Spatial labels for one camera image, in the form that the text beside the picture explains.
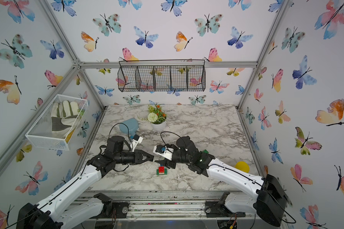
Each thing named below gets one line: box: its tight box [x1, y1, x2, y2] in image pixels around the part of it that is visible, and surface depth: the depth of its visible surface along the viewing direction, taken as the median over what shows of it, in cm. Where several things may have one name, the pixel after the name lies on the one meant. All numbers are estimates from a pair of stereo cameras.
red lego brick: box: [158, 166, 165, 175], surface depth 84 cm
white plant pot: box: [150, 119, 167, 133], surface depth 101 cm
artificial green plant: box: [147, 104, 167, 125], surface depth 97 cm
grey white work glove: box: [50, 100, 81, 139], surface depth 76 cm
